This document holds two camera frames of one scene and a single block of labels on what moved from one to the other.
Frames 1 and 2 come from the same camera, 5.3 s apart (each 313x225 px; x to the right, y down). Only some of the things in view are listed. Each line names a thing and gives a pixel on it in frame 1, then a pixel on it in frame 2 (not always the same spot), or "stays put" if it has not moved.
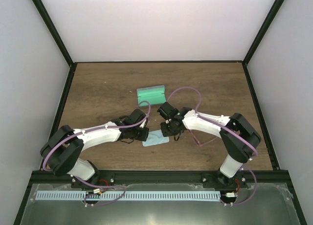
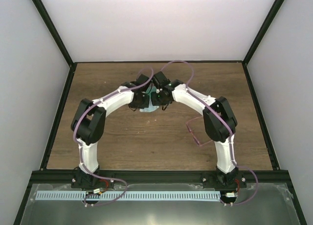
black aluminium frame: x=42 y=176 stays put
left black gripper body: x=138 y=136 to x=140 y=103
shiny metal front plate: x=260 y=204 stays put
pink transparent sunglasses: x=202 y=137 stays put
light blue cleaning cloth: x=155 y=137 to x=151 y=108
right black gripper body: x=170 y=130 to x=160 y=100
